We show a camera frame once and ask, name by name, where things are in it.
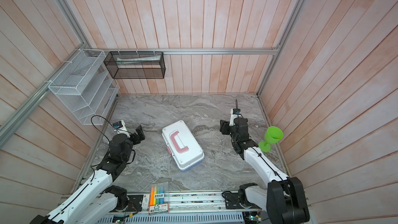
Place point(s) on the highlighter marker pack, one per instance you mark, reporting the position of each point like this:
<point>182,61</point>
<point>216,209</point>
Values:
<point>159,199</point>

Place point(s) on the left aluminium frame rail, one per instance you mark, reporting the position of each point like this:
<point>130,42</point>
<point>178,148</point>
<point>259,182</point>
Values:
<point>15,121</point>

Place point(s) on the right aluminium frame post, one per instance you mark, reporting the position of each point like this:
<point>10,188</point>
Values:
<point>271,63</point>

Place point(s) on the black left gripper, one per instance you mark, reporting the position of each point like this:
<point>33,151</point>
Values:
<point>142,137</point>

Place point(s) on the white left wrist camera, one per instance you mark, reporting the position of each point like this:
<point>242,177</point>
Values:
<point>120,128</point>

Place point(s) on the white wire mesh shelf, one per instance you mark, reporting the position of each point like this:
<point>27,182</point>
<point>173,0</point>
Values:
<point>84,88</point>

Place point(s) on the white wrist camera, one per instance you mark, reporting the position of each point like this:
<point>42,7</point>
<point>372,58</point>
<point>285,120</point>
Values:
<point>235,113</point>
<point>120,128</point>

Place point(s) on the black wire mesh basket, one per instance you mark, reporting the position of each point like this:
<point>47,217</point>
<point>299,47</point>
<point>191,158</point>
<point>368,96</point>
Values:
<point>135,64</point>

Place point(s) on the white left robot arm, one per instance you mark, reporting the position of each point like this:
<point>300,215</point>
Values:
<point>98,196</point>

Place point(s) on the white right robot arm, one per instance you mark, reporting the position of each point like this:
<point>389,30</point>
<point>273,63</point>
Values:
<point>284,198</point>

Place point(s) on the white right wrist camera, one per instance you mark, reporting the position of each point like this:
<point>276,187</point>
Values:
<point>235,113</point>

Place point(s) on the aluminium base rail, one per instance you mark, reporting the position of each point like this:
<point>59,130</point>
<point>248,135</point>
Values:
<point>200,199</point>

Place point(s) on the green plastic goblet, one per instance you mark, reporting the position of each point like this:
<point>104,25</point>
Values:
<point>272,136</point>

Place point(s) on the horizontal aluminium wall rail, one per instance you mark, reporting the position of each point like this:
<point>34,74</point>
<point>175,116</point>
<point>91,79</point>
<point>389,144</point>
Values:
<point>199,51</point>

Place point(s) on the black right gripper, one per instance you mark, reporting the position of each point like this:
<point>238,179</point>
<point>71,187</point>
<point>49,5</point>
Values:
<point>224,127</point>

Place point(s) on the white toolbox lid pink handle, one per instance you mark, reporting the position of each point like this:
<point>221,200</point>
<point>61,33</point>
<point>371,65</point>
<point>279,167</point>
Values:
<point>181,143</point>

